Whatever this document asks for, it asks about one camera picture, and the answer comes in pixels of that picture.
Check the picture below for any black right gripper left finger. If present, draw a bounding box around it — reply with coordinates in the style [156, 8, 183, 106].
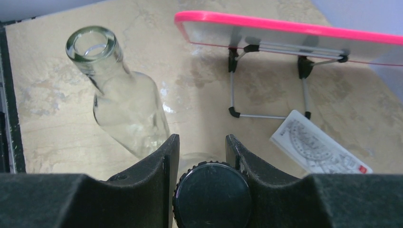
[0, 134, 180, 228]

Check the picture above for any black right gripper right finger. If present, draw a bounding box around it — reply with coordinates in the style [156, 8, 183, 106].
[225, 134, 403, 228]

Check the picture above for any clear white-label wine bottle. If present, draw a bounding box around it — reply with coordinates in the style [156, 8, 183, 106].
[172, 153, 252, 228]

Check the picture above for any empty clear glass bottle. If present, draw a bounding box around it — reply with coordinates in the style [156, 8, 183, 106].
[66, 26, 171, 159]

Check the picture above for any pink framed whiteboard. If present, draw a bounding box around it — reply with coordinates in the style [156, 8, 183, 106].
[174, 10, 403, 67]

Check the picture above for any black wire whiteboard stand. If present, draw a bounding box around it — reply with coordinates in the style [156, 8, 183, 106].
[228, 43, 350, 120]

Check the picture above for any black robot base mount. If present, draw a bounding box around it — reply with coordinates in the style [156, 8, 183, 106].
[0, 20, 26, 173]

